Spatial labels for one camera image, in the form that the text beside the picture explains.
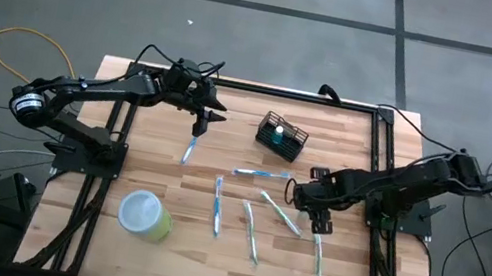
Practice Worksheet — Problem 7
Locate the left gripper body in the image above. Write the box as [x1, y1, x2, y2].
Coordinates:
[157, 55, 213, 115]

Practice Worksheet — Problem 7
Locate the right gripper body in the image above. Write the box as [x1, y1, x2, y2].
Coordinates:
[286, 163, 358, 220]

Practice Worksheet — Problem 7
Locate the blue toothbrush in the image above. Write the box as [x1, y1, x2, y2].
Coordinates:
[179, 133, 201, 168]
[231, 162, 295, 186]
[204, 175, 231, 240]

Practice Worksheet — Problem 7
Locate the green toothbrush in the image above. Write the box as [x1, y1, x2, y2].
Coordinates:
[305, 231, 333, 276]
[252, 189, 308, 238]
[231, 198, 270, 267]

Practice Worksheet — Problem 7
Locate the black hooked clamp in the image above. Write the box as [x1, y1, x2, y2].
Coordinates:
[316, 82, 345, 104]

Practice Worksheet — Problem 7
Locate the green plastic cup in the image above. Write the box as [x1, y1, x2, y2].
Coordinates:
[113, 185, 178, 247]

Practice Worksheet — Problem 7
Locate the black wire basket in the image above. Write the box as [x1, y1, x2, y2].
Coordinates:
[251, 108, 313, 166]

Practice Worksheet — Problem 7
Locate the black aluminium table frame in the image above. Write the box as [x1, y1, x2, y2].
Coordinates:
[21, 48, 471, 276]

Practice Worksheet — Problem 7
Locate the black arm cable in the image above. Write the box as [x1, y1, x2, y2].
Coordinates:
[370, 102, 464, 156]

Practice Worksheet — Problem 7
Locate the black floor cable loop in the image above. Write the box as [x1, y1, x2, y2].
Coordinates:
[439, 194, 492, 276]

